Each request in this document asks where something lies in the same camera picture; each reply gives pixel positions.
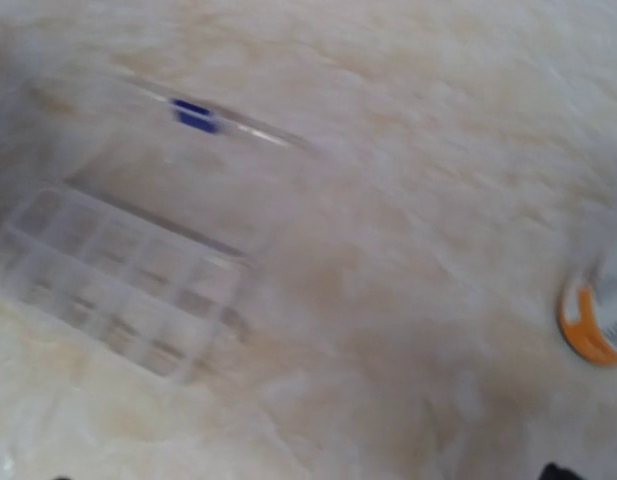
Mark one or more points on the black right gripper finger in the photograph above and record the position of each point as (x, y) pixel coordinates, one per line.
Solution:
(553, 471)

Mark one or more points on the clear plastic pill organizer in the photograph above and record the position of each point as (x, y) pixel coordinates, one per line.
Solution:
(147, 247)

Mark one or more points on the orange pill bottle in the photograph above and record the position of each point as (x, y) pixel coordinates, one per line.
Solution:
(587, 310)

